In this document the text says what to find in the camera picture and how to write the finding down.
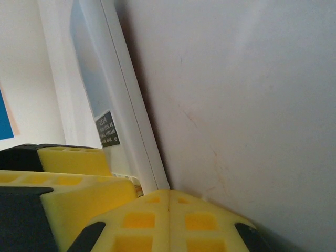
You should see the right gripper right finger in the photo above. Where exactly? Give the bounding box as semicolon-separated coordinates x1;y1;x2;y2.
167;188;275;252

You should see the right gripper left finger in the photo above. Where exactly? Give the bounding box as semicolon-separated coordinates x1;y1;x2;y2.
56;188;169;252

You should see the white remote control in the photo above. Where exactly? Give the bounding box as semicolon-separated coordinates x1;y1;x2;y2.
39;0;170;197

